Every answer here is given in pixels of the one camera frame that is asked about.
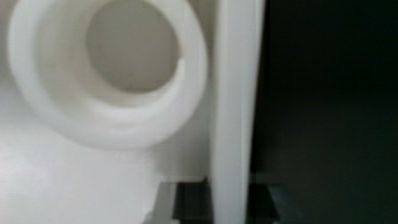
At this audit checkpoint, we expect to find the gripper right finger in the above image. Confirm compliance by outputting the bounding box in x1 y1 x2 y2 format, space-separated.
250 175 287 224

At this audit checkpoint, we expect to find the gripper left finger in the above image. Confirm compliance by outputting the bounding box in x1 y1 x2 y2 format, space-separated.
142 179 213 224

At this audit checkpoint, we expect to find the white square table top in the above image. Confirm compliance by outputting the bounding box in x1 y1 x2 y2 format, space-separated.
0 0 264 224

